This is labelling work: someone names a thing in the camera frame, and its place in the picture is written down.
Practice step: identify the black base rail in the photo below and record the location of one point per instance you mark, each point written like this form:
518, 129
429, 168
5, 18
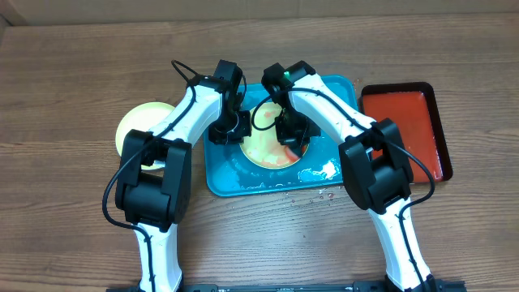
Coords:
357, 286

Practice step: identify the yellow-green plate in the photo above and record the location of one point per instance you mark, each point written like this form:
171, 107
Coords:
262, 147
141, 118

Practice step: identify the black tray red liquid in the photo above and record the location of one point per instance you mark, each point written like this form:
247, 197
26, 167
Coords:
413, 107

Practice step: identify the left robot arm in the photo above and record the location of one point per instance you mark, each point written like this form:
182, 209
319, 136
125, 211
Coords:
153, 183

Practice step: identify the red sponge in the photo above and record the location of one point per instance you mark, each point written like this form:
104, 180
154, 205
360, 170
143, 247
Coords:
295, 154

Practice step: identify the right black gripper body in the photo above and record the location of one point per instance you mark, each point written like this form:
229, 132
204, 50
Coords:
295, 126

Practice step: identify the teal plastic tray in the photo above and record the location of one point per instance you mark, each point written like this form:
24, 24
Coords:
230, 173

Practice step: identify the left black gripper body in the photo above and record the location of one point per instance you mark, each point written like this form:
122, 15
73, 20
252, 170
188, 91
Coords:
231, 127

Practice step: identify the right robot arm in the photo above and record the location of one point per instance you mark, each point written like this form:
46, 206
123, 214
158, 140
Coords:
375, 167

